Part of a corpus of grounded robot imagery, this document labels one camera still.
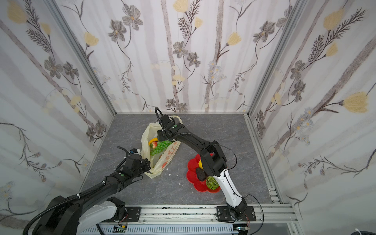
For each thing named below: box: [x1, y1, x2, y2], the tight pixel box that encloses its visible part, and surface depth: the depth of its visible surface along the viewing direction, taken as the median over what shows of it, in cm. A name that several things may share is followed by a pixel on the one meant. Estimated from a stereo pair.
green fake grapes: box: [149, 140, 173, 156], surface depth 97 cm
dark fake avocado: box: [195, 167, 209, 182], surface depth 86 cm
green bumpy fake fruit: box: [206, 175, 219, 190], surface depth 80 cm
